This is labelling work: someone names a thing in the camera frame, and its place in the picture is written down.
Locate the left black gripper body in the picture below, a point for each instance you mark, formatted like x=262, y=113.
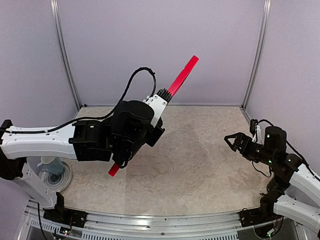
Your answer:
x=128, y=154

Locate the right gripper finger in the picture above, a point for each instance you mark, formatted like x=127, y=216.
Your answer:
x=237, y=138
x=238, y=147

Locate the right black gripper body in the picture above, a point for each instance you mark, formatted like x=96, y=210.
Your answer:
x=252, y=154

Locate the wooden red photo frame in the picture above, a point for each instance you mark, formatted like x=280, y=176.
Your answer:
x=173, y=89

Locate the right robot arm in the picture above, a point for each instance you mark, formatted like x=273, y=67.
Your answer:
x=288, y=169

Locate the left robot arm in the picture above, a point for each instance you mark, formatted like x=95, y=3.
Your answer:
x=81, y=140

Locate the light blue cup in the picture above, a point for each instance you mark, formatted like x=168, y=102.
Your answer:
x=51, y=165

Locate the white round plate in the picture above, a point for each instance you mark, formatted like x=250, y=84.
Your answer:
x=57, y=183

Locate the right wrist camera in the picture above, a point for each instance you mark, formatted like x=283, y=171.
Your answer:
x=255, y=130

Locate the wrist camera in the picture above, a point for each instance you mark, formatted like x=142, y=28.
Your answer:
x=158, y=102
x=255, y=130

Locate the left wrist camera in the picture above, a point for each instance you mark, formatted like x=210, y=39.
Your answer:
x=158, y=102

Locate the aluminium front rail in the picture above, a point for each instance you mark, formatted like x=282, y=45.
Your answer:
x=113, y=226

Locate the left aluminium post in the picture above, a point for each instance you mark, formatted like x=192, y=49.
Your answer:
x=54, y=5

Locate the aluminium post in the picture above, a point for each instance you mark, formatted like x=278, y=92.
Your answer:
x=258, y=53
x=54, y=5

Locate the right aluminium post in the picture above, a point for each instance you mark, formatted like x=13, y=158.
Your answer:
x=258, y=53

